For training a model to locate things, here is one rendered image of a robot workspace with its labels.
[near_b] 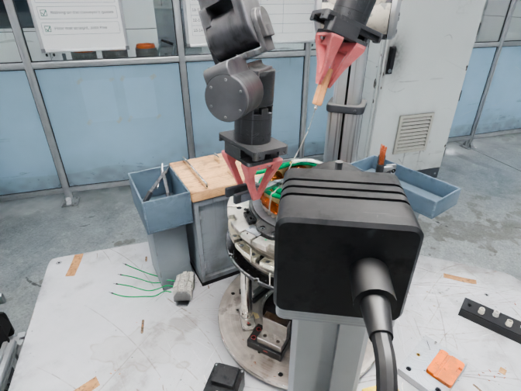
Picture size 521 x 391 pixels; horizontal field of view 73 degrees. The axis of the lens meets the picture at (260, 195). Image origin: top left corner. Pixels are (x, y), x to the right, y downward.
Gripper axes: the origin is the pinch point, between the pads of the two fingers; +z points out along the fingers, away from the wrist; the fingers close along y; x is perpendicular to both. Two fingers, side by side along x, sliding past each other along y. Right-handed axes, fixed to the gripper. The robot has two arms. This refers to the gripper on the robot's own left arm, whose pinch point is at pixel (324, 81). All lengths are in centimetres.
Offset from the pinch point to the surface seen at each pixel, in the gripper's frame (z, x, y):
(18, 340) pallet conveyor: 86, 25, -43
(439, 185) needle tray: 12.3, 10.7, 43.3
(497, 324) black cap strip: 36, -9, 58
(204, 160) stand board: 28.7, 35.7, -8.6
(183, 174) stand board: 31.5, 28.4, -13.9
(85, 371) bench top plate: 69, 2, -25
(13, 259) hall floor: 160, 162, -83
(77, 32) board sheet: 19, 216, -79
